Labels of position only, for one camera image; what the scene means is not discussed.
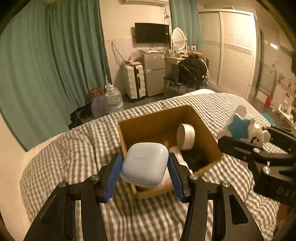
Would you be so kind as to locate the white suitcase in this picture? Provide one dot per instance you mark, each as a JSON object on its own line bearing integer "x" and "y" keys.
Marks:
{"x": 134, "y": 81}

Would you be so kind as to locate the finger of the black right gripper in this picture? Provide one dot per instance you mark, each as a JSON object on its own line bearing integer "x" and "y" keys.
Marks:
{"x": 283, "y": 138}
{"x": 258, "y": 160}

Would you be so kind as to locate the white louvered wardrobe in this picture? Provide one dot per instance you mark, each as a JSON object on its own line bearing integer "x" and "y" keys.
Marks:
{"x": 229, "y": 42}

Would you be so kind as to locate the wooden dressing table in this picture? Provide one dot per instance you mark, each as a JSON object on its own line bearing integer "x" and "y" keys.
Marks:
{"x": 171, "y": 61}

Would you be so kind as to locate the green curtain by wardrobe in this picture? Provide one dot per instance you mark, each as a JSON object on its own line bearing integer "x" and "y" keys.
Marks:
{"x": 185, "y": 15}

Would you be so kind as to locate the white oval vanity mirror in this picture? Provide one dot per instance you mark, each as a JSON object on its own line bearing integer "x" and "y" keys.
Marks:
{"x": 179, "y": 38}

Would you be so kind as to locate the brown cardboard box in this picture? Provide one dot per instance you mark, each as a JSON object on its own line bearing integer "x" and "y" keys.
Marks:
{"x": 161, "y": 127}

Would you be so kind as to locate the white air conditioner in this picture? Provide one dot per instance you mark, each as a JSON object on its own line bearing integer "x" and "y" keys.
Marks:
{"x": 147, "y": 2}

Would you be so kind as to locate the clear water jug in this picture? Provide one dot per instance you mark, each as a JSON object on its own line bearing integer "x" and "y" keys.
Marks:
{"x": 112, "y": 99}

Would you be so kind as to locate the light blue earbuds case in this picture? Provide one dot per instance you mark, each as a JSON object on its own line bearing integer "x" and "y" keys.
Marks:
{"x": 145, "y": 164}

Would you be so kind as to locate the black wall television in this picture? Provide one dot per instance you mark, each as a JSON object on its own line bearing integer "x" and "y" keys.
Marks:
{"x": 151, "y": 33}

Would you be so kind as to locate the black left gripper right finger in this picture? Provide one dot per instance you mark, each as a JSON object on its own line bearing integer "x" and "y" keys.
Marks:
{"x": 231, "y": 218}

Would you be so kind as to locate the red fire extinguisher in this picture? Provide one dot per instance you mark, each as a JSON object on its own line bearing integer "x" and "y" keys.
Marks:
{"x": 268, "y": 101}

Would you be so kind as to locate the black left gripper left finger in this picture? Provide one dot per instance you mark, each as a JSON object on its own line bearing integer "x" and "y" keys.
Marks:
{"x": 56, "y": 220}

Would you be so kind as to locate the white plush toy blue star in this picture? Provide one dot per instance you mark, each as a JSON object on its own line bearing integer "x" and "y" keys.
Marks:
{"x": 242, "y": 126}

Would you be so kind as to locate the black clothes on chair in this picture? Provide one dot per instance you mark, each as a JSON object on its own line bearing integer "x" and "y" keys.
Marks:
{"x": 192, "y": 72}

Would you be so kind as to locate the brown patterned bag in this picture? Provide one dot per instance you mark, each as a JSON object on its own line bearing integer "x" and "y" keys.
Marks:
{"x": 95, "y": 92}

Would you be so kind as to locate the small silver fridge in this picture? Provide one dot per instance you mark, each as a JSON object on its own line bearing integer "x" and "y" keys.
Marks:
{"x": 154, "y": 72}

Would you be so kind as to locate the white tape roll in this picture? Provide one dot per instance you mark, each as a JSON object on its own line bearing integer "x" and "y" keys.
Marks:
{"x": 185, "y": 137}

